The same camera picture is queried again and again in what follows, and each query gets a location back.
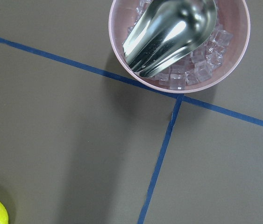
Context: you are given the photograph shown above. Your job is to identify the clear ice cubes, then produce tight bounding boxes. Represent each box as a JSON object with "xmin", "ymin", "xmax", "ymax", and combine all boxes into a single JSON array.
[{"xmin": 128, "ymin": 0, "xmax": 233, "ymax": 90}]

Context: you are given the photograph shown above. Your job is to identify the pink bowl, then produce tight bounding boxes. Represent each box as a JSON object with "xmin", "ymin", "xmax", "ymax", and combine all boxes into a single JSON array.
[{"xmin": 108, "ymin": 0, "xmax": 250, "ymax": 93}]

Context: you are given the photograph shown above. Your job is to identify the metal scoop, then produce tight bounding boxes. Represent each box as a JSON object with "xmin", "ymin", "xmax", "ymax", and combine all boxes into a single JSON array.
[{"xmin": 122, "ymin": 0, "xmax": 217, "ymax": 78}]

